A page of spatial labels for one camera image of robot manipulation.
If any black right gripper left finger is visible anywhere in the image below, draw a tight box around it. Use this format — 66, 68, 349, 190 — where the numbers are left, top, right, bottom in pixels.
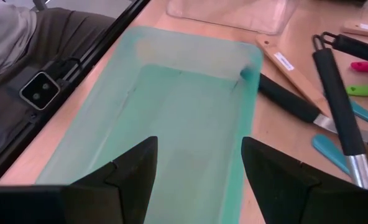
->
0, 136, 159, 224

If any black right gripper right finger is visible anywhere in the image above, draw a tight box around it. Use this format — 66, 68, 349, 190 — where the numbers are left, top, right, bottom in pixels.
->
241, 136, 368, 224

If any teal plastic bin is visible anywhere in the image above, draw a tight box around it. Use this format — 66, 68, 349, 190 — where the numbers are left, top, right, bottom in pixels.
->
34, 25, 264, 224

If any black handled knife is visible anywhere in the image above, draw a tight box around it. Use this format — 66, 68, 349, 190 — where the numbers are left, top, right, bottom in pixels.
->
257, 73, 340, 134

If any black slotted turner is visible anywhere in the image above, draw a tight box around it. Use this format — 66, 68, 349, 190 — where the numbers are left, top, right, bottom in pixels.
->
311, 34, 368, 190

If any wooden spatula with label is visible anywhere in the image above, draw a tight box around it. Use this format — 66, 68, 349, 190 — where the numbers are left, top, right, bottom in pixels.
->
254, 33, 333, 118

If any red silicone spatula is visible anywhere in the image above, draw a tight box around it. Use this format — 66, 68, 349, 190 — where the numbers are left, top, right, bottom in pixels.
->
350, 61, 368, 75

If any steel utensil with black handle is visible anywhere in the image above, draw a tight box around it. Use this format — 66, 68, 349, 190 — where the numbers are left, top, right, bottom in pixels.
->
341, 19, 368, 40

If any clear plastic tray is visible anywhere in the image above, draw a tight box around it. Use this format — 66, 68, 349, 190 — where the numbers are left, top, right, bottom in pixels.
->
166, 0, 300, 35

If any green silicone spatula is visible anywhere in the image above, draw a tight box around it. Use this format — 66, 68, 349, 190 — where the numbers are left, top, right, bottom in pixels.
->
346, 84, 368, 97

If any person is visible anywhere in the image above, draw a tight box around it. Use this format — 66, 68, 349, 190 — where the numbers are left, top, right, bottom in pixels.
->
0, 0, 118, 166

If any silver table-level camera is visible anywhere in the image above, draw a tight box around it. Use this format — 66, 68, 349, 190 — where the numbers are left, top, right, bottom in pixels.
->
18, 70, 62, 111

